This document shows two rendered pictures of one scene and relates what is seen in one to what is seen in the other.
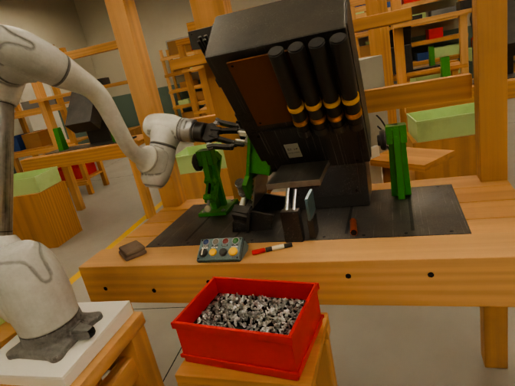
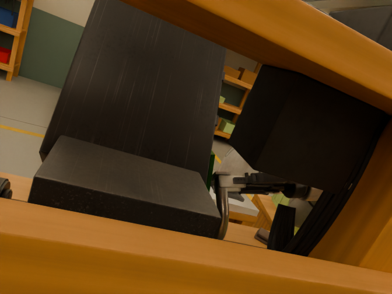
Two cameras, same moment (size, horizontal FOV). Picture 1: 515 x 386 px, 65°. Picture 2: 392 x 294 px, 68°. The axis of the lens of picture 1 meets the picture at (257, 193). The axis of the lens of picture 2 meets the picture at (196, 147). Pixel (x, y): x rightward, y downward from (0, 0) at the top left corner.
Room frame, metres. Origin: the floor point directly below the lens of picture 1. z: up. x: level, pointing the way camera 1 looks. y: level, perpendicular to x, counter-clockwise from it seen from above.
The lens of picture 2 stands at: (1.93, -0.54, 1.46)
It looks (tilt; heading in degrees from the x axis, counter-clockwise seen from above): 16 degrees down; 139
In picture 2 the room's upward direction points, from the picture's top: 22 degrees clockwise
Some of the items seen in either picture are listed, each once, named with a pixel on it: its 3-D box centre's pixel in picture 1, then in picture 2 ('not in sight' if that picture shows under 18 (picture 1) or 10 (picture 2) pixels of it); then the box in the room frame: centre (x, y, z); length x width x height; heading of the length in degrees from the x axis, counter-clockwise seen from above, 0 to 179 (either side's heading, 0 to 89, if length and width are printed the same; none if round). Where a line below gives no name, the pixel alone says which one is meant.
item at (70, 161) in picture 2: (326, 158); (111, 247); (1.50, -0.28, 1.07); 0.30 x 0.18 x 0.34; 69
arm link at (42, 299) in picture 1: (29, 283); (238, 164); (0.96, 0.62, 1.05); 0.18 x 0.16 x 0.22; 60
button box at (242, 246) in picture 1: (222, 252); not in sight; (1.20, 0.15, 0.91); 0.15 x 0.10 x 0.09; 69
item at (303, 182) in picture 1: (305, 166); not in sight; (1.29, -0.17, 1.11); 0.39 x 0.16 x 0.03; 159
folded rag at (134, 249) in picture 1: (132, 250); (268, 237); (1.37, 0.49, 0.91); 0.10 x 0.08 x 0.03; 30
